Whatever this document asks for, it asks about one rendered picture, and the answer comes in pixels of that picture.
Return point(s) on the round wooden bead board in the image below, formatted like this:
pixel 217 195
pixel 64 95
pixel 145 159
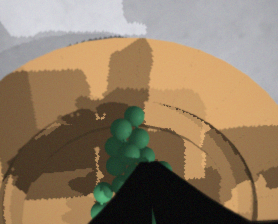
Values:
pixel 213 124

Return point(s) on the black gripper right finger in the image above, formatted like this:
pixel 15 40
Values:
pixel 175 201

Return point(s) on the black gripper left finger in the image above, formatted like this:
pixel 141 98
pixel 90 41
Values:
pixel 132 204

